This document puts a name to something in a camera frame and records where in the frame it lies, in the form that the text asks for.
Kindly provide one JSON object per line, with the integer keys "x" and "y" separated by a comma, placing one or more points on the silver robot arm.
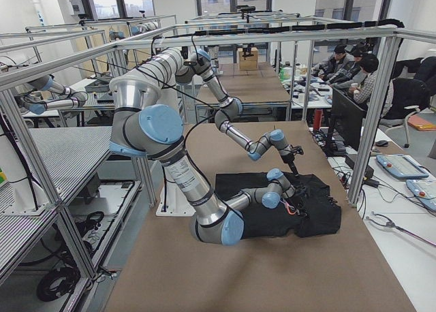
{"x": 143, "y": 128}
{"x": 157, "y": 72}

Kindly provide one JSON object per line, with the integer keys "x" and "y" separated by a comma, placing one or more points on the seated person in plaid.
{"x": 369, "y": 65}

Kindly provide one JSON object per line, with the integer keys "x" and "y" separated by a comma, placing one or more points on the black computer mouse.
{"x": 381, "y": 143}

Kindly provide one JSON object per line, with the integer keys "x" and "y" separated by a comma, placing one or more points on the seated person middle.
{"x": 351, "y": 72}

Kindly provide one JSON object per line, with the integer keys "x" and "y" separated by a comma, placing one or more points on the cardboard box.
{"x": 248, "y": 61}

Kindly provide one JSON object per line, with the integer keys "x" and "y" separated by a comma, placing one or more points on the near teach pendant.
{"x": 425, "y": 191}

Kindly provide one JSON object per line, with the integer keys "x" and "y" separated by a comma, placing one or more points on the far teach pendant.
{"x": 401, "y": 166}

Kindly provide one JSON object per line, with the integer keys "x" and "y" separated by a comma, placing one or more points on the seated person far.
{"x": 329, "y": 67}

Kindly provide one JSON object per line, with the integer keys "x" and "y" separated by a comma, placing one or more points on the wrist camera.
{"x": 296, "y": 150}

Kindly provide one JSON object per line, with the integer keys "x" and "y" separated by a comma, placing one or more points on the black graphic t-shirt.
{"x": 324, "y": 213}

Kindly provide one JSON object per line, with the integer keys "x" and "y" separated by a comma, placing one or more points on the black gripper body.
{"x": 290, "y": 162}
{"x": 300, "y": 197}

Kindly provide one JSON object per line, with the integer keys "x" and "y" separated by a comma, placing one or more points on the teach pendant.
{"x": 425, "y": 191}
{"x": 401, "y": 166}

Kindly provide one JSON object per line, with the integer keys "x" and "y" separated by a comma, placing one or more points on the black computer monitor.
{"x": 346, "y": 118}

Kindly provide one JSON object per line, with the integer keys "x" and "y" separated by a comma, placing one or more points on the red bottle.
{"x": 317, "y": 119}

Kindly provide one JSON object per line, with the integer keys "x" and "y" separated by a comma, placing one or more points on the black office chair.
{"x": 410, "y": 96}

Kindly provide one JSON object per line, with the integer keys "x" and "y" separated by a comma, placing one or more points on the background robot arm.
{"x": 45, "y": 94}

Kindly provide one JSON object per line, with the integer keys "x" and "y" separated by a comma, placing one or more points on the aluminium cage frame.
{"x": 37, "y": 199}

